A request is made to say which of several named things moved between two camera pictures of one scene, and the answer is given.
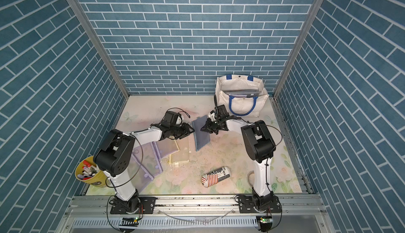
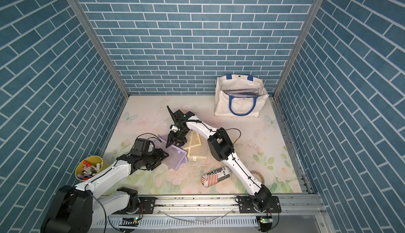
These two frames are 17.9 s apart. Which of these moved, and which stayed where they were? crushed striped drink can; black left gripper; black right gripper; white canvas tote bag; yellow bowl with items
Moved: black left gripper; black right gripper
Stayed: crushed striped drink can; white canvas tote bag; yellow bowl with items
